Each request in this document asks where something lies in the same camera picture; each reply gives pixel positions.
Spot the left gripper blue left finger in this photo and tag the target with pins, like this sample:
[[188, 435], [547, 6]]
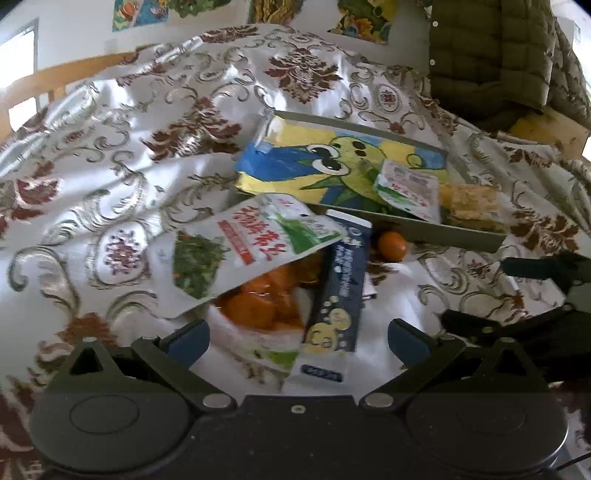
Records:
[[187, 344]]

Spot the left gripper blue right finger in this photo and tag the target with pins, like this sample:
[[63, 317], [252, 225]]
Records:
[[409, 344]]

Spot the bag of orange snacks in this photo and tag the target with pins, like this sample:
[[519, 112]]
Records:
[[262, 322]]

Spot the seaweed snack bag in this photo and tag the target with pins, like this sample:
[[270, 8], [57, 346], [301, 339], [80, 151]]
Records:
[[205, 259]]

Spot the dark blue milk carton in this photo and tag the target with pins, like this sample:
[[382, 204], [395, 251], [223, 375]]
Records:
[[332, 331]]

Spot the orange mandarin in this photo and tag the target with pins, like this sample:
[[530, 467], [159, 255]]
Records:
[[393, 246]]

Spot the white green stick snack pack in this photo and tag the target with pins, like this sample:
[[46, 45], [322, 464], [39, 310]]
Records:
[[409, 190]]

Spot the rice cracker pack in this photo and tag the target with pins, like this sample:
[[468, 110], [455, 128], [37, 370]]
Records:
[[471, 206]]

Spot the grey tray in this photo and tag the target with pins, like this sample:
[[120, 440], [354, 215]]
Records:
[[417, 230]]

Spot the floral patterned bedspread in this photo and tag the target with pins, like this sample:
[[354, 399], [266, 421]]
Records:
[[147, 146]]

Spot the frog painting paper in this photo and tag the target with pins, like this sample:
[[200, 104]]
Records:
[[331, 162]]

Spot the olive puffer jacket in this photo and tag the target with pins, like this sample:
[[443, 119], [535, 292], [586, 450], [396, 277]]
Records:
[[494, 62]]

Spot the dark swirl painting poster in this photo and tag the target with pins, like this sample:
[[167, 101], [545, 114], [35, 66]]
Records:
[[364, 20]]

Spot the window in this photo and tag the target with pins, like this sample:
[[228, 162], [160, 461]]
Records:
[[19, 60]]

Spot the anime girl poster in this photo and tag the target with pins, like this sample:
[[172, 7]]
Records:
[[129, 14]]

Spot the blond boy poster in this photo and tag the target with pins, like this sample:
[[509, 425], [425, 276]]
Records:
[[191, 8]]

